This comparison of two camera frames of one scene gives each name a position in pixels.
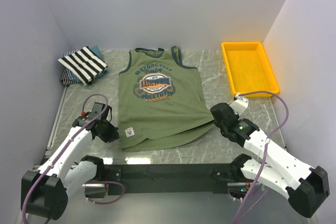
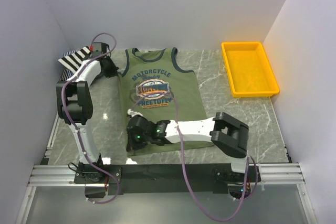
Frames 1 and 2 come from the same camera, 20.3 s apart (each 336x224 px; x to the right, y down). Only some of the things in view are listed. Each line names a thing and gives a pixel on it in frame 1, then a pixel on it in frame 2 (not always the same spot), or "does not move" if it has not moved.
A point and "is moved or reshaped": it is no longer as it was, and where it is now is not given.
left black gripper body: [108, 131] to [111, 69]
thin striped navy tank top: [66, 78] does not move
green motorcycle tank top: [161, 103] is moved or reshaped
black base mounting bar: [169, 178] does not move
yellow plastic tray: [249, 68] does not move
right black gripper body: [237, 116] to [137, 141]
